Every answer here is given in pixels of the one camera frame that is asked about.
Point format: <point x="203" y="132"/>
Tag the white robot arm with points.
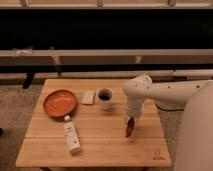
<point x="194" y="151"/>

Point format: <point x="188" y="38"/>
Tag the wooden table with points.
<point x="101" y="133"/>

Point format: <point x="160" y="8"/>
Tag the small beige sponge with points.
<point x="88" y="97"/>

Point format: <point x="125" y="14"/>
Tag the white horizontal rail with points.
<point x="98" y="57"/>

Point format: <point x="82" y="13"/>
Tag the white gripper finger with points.
<point x="130" y="125"/>

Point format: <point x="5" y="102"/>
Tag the white cup with dark drink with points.
<point x="104" y="97"/>

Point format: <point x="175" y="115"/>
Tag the white plastic bottle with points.
<point x="71" y="135"/>

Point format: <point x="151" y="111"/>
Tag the orange ceramic bowl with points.
<point x="59" y="103"/>

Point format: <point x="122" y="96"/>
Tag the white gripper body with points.
<point x="134" y="107"/>

